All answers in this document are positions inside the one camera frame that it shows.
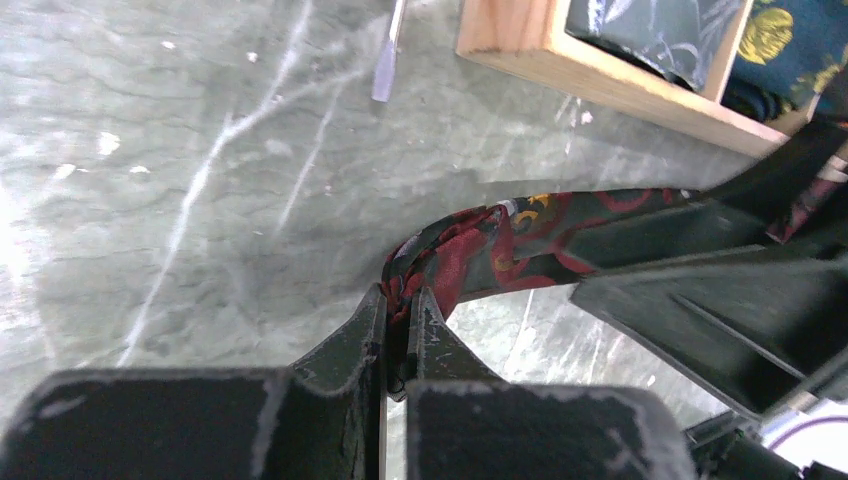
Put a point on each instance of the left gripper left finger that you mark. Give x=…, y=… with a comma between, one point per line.
x=322, y=417

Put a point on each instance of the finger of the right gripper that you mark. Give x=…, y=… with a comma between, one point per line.
x=754, y=331
x=733, y=214

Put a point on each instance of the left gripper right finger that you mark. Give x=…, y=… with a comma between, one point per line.
x=465, y=422

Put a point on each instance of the dark red floral tie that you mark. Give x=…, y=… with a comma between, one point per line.
x=518, y=245

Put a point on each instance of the navy yellow rolled tie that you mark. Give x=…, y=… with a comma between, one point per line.
x=788, y=54

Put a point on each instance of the blue grey rolled tie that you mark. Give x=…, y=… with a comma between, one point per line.
x=675, y=39

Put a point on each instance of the wooden compartment tray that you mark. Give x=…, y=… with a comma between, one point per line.
x=527, y=39

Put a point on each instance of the blue red screwdriver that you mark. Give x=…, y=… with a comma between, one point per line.
x=384, y=72

